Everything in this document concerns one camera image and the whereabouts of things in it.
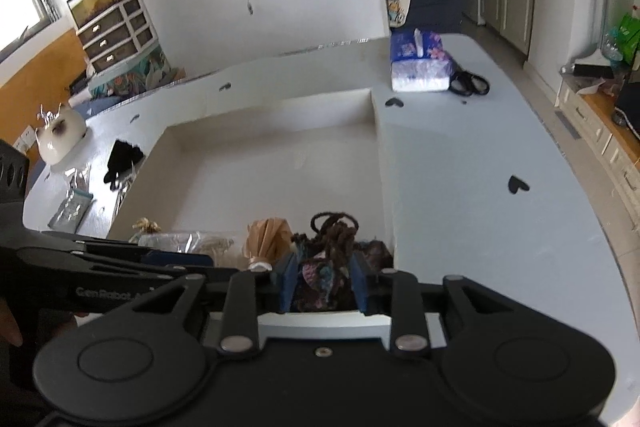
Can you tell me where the white shallow cardboard box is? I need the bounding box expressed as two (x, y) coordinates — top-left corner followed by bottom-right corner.
(107, 89), (393, 244)

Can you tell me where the cartoon tote bag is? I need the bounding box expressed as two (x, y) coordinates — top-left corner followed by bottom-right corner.
(386, 0), (411, 28)

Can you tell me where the green plastic bag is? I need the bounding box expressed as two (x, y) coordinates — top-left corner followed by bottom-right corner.
(601, 6), (640, 65)

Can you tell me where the person's right hand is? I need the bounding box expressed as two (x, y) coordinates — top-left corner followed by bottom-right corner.
(0, 299), (23, 347)

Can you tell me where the white ceramic cat figurine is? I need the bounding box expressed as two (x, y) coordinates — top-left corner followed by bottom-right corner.
(36, 103), (88, 166)

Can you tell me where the blue tissue pack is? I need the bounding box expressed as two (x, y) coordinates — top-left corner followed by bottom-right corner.
(390, 28), (454, 92)

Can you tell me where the clear bag with paper card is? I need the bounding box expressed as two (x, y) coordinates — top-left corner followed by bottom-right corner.
(48, 188), (93, 233)

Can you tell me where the black fabric pouch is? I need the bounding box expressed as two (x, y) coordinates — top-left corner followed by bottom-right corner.
(103, 140), (145, 190)

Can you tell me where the white plastic drawer unit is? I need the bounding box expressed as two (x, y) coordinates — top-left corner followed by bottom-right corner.
(76, 0), (157, 74)

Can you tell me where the floral brocade drawstring pouch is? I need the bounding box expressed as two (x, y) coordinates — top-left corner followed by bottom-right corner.
(129, 218), (162, 243)

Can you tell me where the clear bag of cream cords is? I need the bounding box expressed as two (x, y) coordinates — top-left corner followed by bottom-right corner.
(137, 231), (244, 268)

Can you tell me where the peach and silver satin scrunchie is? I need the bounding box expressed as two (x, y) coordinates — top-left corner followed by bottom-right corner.
(243, 218), (293, 270)

